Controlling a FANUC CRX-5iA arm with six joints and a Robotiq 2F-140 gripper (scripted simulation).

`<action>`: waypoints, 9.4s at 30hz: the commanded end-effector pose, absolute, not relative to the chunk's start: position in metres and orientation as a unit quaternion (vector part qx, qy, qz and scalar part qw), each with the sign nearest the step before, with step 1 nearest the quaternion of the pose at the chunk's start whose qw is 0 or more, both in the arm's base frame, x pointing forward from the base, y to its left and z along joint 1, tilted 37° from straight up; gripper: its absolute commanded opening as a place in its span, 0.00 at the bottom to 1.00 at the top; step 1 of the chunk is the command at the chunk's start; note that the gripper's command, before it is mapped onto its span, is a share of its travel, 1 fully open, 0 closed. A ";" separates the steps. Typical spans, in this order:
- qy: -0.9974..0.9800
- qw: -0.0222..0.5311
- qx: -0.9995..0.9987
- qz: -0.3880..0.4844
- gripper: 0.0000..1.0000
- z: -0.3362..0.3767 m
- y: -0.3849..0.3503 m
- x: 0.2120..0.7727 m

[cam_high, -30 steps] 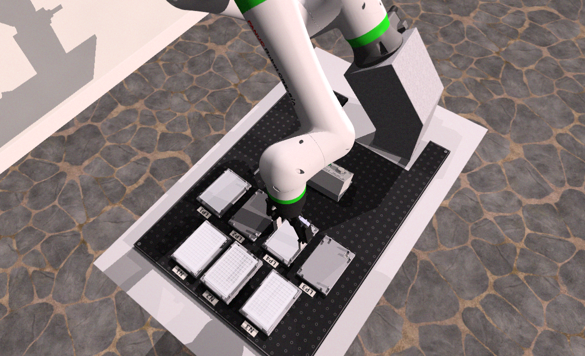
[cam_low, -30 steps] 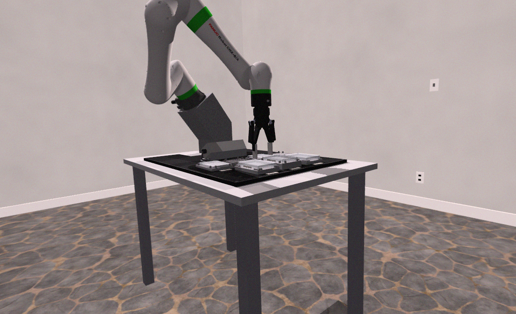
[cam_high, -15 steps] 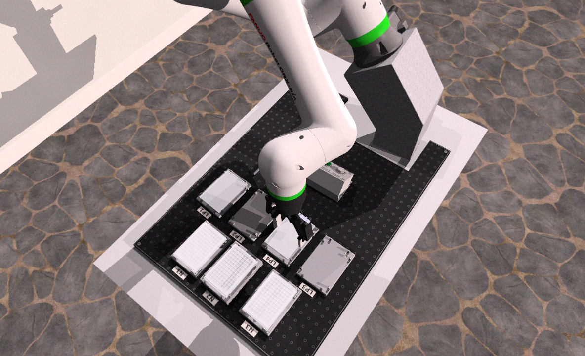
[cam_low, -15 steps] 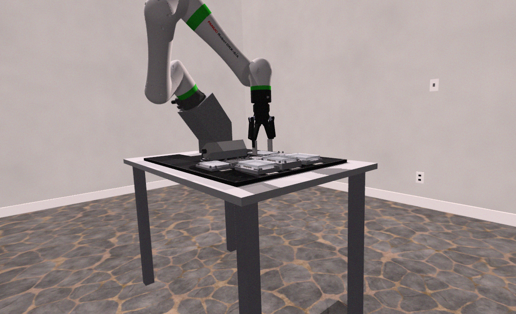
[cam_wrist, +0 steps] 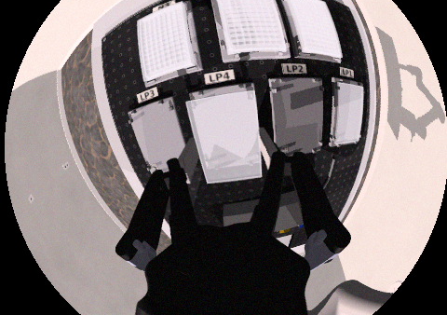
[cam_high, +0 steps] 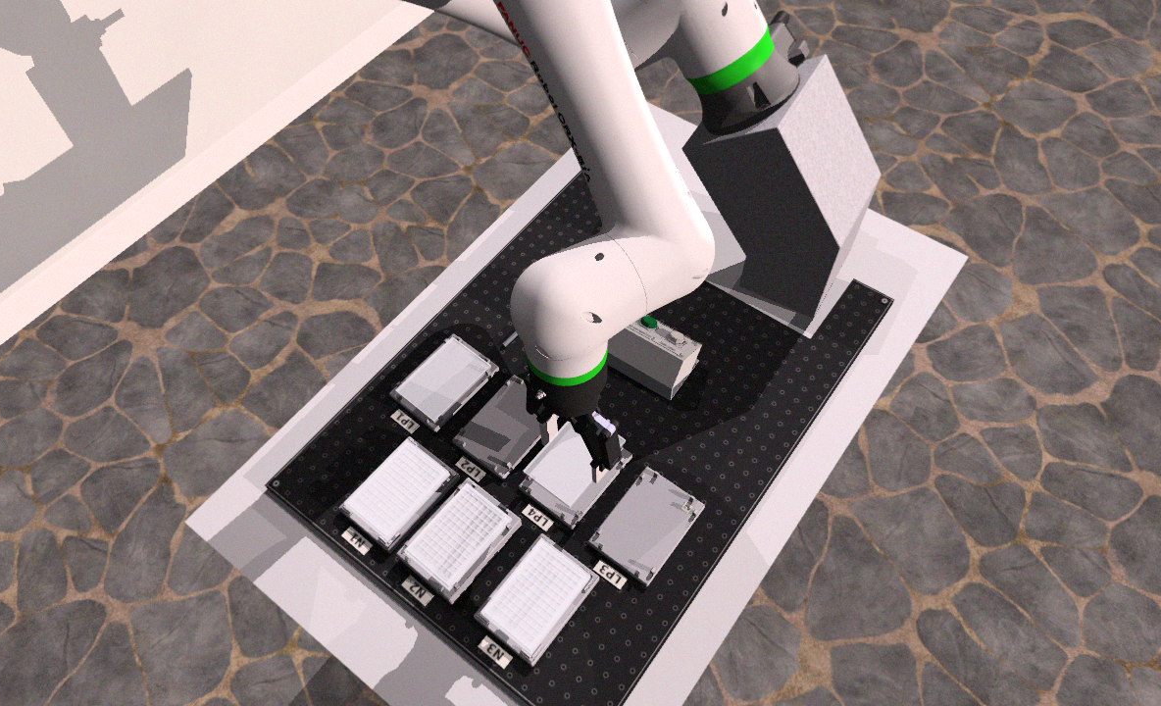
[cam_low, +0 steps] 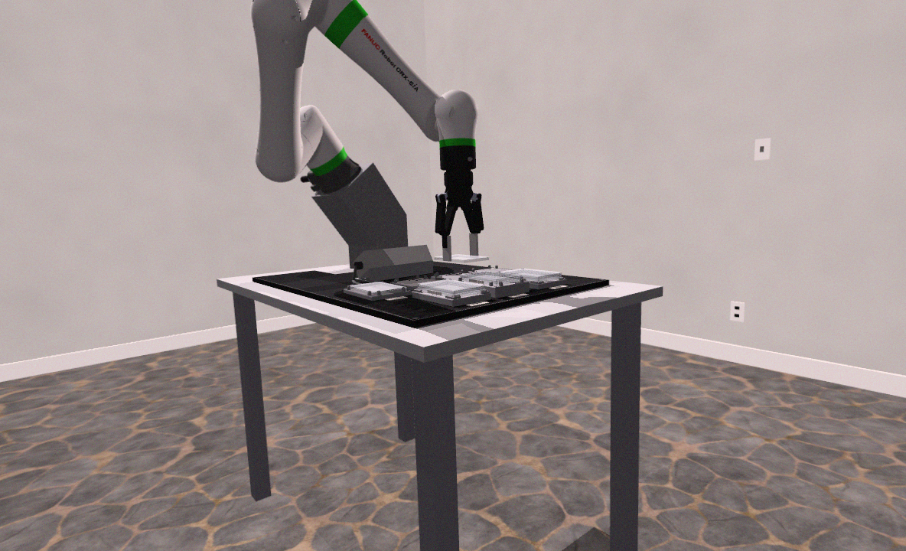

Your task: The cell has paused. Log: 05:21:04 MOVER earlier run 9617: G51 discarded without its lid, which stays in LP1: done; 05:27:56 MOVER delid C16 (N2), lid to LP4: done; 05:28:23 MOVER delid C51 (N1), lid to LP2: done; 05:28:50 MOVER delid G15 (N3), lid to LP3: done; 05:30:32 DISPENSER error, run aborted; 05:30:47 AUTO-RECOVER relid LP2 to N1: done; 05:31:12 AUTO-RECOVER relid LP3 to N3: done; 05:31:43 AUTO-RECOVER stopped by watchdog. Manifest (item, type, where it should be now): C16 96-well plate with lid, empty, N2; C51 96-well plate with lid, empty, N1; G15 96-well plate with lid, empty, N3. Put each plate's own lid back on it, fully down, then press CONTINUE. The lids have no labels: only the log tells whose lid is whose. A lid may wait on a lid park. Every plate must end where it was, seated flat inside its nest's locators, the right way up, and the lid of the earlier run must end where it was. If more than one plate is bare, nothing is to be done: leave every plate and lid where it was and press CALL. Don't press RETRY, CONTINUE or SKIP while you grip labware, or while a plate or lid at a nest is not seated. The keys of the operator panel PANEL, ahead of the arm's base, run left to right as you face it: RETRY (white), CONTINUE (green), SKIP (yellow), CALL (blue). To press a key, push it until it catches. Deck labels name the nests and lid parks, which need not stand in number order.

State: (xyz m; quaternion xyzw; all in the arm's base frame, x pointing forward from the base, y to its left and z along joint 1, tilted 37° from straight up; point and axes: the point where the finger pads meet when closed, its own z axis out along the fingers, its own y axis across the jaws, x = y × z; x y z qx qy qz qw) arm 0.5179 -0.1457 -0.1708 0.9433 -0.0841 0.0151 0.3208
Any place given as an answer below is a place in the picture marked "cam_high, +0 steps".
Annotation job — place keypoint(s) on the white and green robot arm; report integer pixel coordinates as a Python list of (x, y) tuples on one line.
[(655, 246)]

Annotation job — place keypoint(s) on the grey operator panel with coloured buttons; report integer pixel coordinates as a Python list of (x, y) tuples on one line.
[(654, 355)]

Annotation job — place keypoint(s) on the white deck label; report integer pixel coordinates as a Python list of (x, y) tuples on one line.
[(495, 652), (470, 469), (417, 590), (610, 574), (537, 517), (403, 420), (357, 540)]

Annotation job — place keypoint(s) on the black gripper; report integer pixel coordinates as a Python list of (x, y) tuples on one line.
[(600, 436)]

